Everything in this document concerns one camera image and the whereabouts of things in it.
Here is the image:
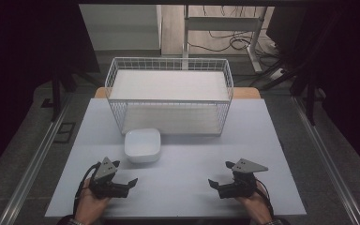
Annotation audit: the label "person's left hand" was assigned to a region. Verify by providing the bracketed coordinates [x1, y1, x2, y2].
[73, 177, 113, 225]

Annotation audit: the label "pale table mat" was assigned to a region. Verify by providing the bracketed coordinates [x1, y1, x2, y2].
[44, 97, 308, 218]

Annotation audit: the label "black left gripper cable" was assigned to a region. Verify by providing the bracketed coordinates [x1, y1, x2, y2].
[72, 161, 102, 219]

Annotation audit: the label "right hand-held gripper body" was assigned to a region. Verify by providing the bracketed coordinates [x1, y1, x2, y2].
[217, 157, 269, 200]

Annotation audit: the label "person's right hand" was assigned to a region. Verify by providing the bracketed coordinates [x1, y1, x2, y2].
[234, 181, 274, 225]

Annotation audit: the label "black floor cables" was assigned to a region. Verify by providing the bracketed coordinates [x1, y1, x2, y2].
[187, 5, 280, 54]

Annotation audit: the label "metal floor rail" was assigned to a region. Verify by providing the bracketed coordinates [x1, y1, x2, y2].
[291, 95, 360, 225]
[0, 93, 73, 225]

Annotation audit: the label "white wire basket rack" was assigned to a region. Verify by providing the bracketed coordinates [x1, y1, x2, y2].
[104, 56, 234, 137]

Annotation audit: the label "black floor socket frame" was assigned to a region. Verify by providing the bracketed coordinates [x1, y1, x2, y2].
[53, 121, 77, 144]

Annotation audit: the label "white power strip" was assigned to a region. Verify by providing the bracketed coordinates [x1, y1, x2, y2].
[267, 67, 286, 82]

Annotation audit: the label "black stand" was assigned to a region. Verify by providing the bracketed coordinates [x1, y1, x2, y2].
[249, 59, 327, 127]
[50, 69, 102, 124]

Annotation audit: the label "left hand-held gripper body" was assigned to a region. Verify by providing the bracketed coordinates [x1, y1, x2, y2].
[88, 157, 129, 200]

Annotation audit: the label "black curtain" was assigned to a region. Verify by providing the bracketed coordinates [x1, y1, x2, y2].
[265, 0, 360, 181]
[0, 0, 101, 184]

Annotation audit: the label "white square bowl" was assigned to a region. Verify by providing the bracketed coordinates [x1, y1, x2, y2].
[124, 127, 162, 164]

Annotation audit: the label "white desk frame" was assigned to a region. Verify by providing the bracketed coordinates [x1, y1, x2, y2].
[182, 4, 269, 74]

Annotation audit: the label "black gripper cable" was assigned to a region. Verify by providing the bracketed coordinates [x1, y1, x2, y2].
[253, 177, 276, 220]
[72, 161, 102, 219]

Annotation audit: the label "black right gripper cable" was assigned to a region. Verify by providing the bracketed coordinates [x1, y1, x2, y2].
[253, 177, 276, 220]

